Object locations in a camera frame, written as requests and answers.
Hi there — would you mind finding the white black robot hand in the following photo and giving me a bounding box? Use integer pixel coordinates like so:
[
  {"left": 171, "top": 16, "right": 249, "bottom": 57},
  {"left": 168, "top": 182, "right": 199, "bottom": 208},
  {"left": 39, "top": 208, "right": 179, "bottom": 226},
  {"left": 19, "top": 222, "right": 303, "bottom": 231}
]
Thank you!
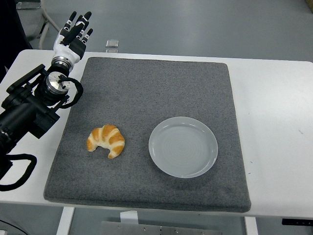
[{"left": 52, "top": 11, "right": 95, "bottom": 65}]

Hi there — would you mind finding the golden croissant bread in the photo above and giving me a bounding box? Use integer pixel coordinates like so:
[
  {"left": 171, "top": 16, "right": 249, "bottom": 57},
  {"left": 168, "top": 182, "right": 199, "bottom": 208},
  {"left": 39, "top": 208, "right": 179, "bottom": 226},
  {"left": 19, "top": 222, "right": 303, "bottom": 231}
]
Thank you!
[{"left": 87, "top": 124, "right": 126, "bottom": 159}]

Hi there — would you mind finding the light grey round plate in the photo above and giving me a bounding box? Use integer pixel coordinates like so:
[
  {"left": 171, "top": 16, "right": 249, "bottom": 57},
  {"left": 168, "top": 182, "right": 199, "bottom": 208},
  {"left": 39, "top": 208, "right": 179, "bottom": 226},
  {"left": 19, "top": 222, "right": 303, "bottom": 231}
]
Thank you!
[{"left": 148, "top": 116, "right": 219, "bottom": 179}]

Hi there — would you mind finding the grey metal plate with screws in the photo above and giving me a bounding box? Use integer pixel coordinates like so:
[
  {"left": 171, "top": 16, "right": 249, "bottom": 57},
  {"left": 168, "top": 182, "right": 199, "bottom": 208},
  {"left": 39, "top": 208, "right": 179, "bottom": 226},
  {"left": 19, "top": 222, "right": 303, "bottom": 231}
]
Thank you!
[{"left": 100, "top": 221, "right": 224, "bottom": 235}]

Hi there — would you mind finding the person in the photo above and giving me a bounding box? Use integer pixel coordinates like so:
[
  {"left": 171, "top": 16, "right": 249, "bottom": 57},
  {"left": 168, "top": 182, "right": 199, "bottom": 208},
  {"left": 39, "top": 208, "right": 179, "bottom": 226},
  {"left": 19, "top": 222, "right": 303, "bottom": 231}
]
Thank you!
[{"left": 0, "top": 0, "right": 34, "bottom": 83}]

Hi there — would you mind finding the grey felt table mat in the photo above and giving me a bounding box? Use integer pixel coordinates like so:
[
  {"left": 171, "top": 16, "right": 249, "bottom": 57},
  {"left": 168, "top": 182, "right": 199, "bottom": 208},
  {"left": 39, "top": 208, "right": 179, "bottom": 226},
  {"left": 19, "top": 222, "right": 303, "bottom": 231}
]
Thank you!
[{"left": 43, "top": 56, "right": 252, "bottom": 213}]

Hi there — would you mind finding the white table leg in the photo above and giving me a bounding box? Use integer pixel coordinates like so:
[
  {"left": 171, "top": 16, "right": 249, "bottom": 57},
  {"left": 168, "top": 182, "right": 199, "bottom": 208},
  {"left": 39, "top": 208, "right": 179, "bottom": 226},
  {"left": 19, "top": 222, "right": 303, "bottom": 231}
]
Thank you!
[
  {"left": 244, "top": 216, "right": 259, "bottom": 235},
  {"left": 55, "top": 207, "right": 75, "bottom": 235}
]

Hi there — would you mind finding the black table control panel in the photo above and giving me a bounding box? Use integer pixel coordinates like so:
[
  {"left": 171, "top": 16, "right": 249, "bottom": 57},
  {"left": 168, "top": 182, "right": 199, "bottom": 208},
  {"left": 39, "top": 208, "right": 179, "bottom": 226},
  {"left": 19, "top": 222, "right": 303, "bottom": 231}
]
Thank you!
[{"left": 281, "top": 217, "right": 313, "bottom": 226}]

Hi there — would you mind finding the grey chair with white frame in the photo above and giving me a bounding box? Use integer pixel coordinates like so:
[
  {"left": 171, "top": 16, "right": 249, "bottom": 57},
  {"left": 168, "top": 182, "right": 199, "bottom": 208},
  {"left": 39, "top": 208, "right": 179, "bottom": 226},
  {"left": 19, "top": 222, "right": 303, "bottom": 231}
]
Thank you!
[{"left": 17, "top": 0, "right": 62, "bottom": 49}]

